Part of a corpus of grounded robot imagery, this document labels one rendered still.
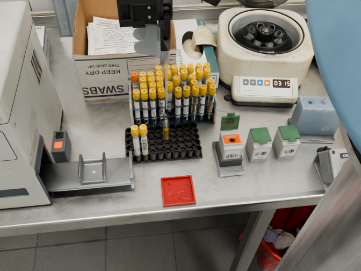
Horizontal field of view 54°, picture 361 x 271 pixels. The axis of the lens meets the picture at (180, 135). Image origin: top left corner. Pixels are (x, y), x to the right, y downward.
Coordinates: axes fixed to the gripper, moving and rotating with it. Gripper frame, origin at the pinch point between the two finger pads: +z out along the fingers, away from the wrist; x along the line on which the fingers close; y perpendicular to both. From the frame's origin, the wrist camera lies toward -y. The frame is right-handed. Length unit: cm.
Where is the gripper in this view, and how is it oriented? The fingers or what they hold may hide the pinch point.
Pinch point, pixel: (165, 56)
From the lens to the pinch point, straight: 65.3
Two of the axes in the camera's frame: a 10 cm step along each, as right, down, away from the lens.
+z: -0.2, 6.3, 7.7
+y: -9.9, 0.6, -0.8
